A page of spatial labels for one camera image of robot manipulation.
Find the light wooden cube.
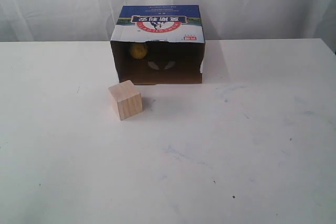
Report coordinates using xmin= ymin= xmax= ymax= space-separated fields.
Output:
xmin=108 ymin=80 xmax=143 ymax=121

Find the white backdrop curtain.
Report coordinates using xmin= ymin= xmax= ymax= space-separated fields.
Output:
xmin=1 ymin=0 xmax=335 ymax=41

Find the blue white cardboard box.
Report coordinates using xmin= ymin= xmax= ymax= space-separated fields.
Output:
xmin=110 ymin=5 xmax=205 ymax=85

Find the yellow tennis ball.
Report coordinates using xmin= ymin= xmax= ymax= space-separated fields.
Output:
xmin=129 ymin=42 xmax=148 ymax=59

